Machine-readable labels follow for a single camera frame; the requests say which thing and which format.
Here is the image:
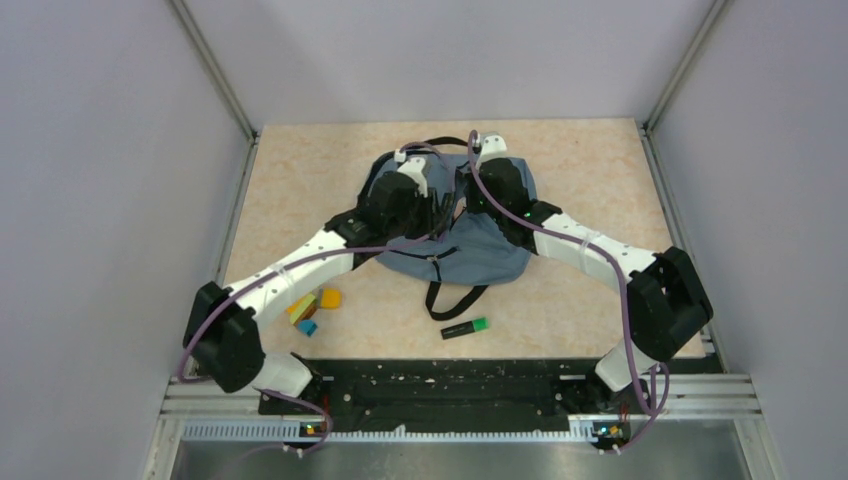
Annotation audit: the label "aluminium frame rail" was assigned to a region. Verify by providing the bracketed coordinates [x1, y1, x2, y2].
[143, 361, 787, 479]

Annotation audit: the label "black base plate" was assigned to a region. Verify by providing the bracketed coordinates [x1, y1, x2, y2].
[195, 356, 723, 435]

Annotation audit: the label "blue student backpack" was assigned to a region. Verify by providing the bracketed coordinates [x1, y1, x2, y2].
[376, 149, 530, 321]

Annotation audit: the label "yellow sharpener block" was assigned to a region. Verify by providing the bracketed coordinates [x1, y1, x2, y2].
[317, 288, 343, 310]

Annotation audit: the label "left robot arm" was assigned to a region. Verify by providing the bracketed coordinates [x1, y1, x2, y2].
[183, 172, 456, 414]

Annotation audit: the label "orange yellow sticky notes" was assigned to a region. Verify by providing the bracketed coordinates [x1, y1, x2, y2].
[286, 293, 318, 326]

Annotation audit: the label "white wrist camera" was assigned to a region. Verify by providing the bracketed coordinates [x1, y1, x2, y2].
[475, 132, 508, 162]
[393, 149, 430, 197]

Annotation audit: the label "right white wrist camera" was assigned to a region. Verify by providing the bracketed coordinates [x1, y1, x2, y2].
[475, 132, 508, 162]

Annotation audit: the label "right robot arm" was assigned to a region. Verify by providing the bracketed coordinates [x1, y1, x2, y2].
[468, 157, 714, 412]

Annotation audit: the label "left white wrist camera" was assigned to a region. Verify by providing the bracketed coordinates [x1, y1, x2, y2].
[393, 149, 430, 197]

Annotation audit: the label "blue small block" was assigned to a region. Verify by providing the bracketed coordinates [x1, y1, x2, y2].
[296, 319, 318, 337]

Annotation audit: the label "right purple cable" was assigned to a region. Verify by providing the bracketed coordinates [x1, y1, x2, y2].
[466, 129, 670, 455]

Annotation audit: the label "green highlighter pen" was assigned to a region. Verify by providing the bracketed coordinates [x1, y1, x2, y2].
[440, 317, 489, 340]

